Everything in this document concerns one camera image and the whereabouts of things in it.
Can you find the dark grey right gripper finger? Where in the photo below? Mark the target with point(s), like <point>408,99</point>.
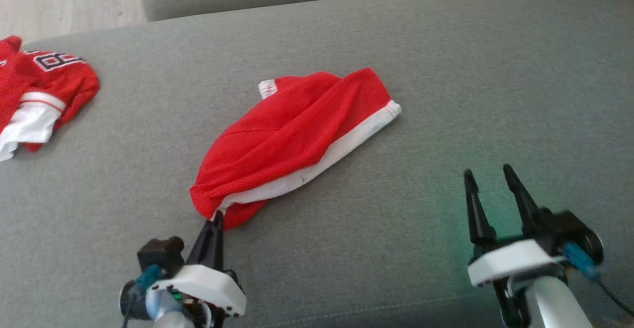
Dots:
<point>478,209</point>
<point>525,201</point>

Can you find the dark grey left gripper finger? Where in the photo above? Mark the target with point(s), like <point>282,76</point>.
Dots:
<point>220,248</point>
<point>204,248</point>

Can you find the grey sofa seat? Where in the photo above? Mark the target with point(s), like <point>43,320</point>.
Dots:
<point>396,45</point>

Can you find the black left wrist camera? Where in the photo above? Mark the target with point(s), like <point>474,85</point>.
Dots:
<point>161,253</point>

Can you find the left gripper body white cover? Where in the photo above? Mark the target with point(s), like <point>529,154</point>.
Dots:
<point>203,286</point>

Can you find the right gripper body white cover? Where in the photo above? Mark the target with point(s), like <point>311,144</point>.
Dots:
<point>515,261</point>

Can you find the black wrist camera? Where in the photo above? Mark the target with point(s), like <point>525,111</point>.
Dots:
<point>572,226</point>
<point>161,253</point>

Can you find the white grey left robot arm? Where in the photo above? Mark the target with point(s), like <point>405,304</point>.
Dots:
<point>171,318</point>

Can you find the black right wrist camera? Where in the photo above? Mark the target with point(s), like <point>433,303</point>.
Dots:
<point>572,226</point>

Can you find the red shorts white trim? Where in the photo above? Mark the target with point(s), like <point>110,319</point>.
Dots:
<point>287,135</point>

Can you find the red jersey with number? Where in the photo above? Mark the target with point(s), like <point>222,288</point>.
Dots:
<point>44,78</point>

